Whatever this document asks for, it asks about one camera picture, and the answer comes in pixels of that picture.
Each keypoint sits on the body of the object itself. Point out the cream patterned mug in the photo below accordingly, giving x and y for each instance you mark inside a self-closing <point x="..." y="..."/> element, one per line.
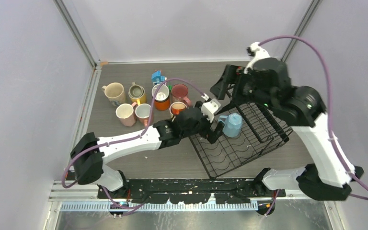
<point x="115" y="93"/>

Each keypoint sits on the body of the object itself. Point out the orange mug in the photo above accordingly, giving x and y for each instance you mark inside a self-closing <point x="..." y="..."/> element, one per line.
<point x="162" y="105"/>

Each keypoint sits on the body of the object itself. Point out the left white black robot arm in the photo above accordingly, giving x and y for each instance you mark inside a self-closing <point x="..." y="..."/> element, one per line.
<point x="90" y="156"/>

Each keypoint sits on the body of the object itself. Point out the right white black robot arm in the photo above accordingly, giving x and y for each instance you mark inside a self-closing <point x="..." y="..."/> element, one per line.
<point x="329" y="176"/>

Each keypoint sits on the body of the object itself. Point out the blue white toy house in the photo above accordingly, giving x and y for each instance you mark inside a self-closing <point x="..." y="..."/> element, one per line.
<point x="157" y="77"/>

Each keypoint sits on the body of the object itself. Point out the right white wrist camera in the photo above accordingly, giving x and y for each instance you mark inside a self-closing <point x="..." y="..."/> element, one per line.
<point x="256" y="53"/>

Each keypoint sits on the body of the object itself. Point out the small beige cup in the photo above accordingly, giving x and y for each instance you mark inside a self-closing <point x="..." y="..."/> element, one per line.
<point x="136" y="91"/>

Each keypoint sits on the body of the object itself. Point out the small orange cup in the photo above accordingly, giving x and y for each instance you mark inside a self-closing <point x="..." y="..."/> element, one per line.
<point x="177" y="107"/>

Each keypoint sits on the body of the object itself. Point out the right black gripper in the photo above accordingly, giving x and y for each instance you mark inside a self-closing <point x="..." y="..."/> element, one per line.
<point x="220" y="88"/>

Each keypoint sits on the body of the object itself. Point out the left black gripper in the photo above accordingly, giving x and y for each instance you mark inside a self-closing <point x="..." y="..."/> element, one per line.
<point x="210" y="135"/>

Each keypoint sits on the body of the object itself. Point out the aluminium rail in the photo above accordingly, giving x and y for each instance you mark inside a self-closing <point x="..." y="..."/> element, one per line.
<point x="164" y="195"/>

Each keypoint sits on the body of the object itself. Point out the light pink mug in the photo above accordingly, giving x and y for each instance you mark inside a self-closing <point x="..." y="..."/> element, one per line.
<point x="126" y="114"/>

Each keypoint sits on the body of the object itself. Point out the black wire dish rack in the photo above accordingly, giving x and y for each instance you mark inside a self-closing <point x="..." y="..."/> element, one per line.
<point x="261" y="133"/>

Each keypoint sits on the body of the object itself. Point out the light blue faceted mug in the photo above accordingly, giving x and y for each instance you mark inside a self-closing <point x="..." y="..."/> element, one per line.
<point x="232" y="124"/>

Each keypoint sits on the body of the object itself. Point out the lime green mug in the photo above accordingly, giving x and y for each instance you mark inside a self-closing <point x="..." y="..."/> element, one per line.
<point x="179" y="113"/>

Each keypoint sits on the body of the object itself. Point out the salmon pink mug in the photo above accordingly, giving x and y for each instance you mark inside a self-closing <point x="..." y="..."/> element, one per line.
<point x="143" y="112"/>

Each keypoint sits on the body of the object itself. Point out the yellow mug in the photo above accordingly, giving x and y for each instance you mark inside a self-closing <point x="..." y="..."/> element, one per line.
<point x="139" y="100"/>

